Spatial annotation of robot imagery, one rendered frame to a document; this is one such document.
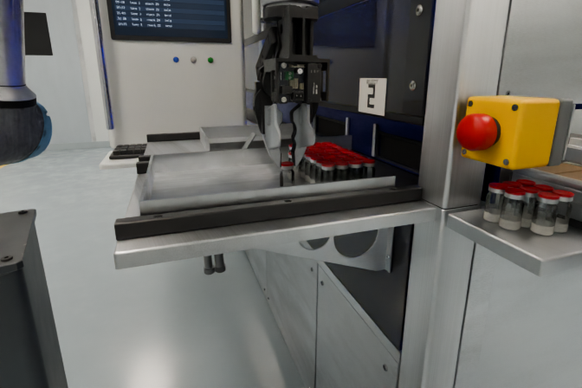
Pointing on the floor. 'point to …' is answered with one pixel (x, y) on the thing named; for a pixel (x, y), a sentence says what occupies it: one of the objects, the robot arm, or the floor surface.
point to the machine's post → (452, 157)
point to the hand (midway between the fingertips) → (285, 156)
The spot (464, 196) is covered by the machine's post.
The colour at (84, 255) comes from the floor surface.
